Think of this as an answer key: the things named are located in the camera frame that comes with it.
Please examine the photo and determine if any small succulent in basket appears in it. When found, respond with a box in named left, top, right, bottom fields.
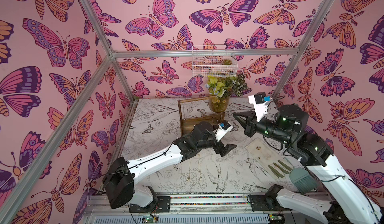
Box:
left=222, top=59, right=233, bottom=65

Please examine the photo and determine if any wooden jewelry display stand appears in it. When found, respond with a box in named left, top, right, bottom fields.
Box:
left=177, top=96, right=225, bottom=136

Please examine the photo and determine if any teal hand brush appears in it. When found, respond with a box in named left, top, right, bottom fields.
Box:
left=289, top=168, right=318, bottom=195

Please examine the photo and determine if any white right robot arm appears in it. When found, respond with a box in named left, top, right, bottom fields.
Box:
left=233, top=104, right=384, bottom=224

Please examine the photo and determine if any artificial plant in gold pot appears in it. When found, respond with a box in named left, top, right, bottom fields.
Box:
left=206, top=74, right=252, bottom=113

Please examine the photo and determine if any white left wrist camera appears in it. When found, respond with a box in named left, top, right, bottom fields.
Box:
left=215, top=120, right=233, bottom=142

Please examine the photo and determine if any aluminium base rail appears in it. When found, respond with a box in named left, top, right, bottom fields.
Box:
left=82, top=193, right=320, bottom=224

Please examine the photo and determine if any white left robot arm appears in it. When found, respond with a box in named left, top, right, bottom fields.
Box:
left=103, top=121, right=236, bottom=211

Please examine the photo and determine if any white wire wall basket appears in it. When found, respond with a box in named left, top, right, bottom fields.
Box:
left=190, top=49, right=238, bottom=78

